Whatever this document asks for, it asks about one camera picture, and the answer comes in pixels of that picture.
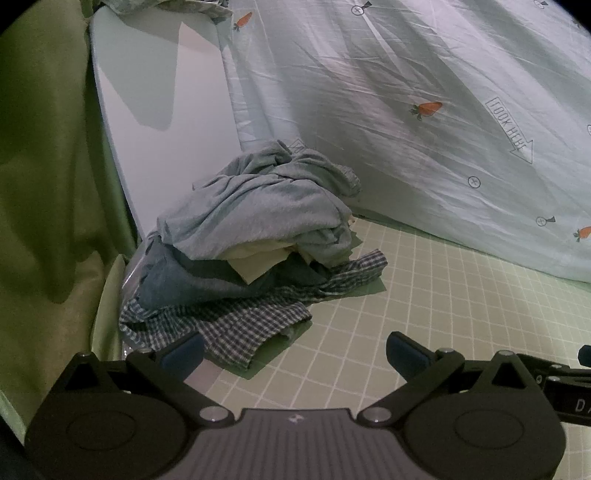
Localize cream garment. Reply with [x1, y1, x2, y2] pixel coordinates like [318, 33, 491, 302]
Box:
[221, 237, 301, 283]

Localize carrot print blanket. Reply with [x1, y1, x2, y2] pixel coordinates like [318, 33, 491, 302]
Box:
[217, 0, 591, 291]

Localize white board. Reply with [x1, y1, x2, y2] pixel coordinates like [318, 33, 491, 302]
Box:
[90, 9, 243, 250]

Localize green curtain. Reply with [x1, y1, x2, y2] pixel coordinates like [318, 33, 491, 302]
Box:
[0, 9, 139, 453]

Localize grey pants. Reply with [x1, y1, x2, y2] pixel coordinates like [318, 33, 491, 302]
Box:
[156, 140, 362, 268]

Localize dark blue garment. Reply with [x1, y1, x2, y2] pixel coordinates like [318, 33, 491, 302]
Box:
[139, 237, 331, 310]

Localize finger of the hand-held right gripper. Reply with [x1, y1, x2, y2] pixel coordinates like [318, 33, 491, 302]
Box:
[516, 344, 591, 380]

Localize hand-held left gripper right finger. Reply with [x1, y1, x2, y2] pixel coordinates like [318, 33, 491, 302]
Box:
[360, 331, 546, 425]

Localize blue checked shirt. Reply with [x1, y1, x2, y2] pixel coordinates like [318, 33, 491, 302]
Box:
[119, 249, 389, 370]

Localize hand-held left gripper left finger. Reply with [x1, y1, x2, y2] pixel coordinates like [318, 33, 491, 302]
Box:
[54, 332, 234, 424]

